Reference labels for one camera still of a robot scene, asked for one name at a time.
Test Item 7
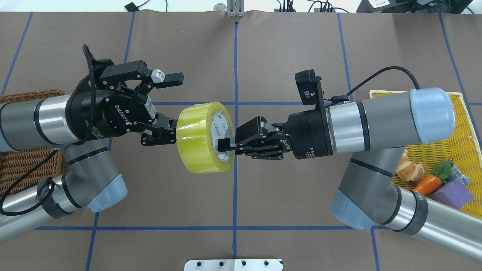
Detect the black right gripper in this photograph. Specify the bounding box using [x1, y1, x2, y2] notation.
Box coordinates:
[217, 109, 334, 160]

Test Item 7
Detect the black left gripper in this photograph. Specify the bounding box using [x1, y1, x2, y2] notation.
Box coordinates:
[66, 59, 184, 146]

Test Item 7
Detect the yellow tape roll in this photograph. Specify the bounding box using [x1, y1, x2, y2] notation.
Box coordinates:
[176, 102, 234, 175]

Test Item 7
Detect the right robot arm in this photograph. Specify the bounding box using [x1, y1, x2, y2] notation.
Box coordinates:
[215, 88, 481, 261]

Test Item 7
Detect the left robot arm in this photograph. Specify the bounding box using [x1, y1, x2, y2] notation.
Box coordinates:
[1, 56, 184, 242]

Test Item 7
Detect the brown wicker basket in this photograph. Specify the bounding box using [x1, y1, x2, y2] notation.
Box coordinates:
[0, 89, 65, 195]

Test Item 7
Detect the yellow woven basket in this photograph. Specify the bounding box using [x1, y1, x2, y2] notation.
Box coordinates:
[369, 90, 482, 220]

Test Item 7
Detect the small black usb device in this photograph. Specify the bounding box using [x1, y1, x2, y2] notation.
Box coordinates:
[124, 2, 139, 12]

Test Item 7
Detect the toy croissant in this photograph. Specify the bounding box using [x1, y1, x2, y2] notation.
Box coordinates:
[395, 149, 426, 182]

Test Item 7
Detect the toy carrot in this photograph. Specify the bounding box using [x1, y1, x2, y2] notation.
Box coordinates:
[413, 159, 453, 195]

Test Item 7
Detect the small battery can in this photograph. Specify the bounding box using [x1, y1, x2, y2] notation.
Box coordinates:
[451, 163, 471, 186]

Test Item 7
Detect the purple foam block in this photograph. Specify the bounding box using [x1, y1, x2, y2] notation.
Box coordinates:
[431, 181, 474, 210]

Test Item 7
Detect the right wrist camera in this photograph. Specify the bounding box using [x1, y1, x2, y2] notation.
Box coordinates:
[294, 69, 323, 107]

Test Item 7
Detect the aluminium frame post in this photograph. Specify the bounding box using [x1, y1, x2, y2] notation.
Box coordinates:
[226, 0, 246, 18]

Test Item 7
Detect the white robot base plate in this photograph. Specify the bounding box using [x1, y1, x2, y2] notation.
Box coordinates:
[184, 259, 284, 271]

